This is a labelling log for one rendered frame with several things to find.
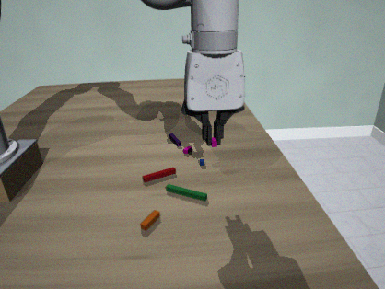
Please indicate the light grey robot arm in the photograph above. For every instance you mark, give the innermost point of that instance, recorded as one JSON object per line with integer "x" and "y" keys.
{"x": 214, "y": 27}

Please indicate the magenta rod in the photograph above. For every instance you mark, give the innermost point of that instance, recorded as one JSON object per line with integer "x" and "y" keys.
{"x": 214, "y": 142}
{"x": 187, "y": 150}

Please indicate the orange rod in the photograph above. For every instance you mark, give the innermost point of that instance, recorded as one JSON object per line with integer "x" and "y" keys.
{"x": 150, "y": 220}

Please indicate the red rod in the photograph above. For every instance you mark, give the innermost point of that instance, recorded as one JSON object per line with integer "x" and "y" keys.
{"x": 159, "y": 174}

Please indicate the green rod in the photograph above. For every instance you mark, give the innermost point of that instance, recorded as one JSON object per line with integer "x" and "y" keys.
{"x": 186, "y": 192}

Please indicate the purple rod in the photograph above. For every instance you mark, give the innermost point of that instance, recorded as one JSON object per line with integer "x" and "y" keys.
{"x": 176, "y": 141}

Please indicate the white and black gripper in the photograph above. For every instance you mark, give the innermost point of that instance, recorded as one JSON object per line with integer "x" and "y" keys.
{"x": 217, "y": 84}

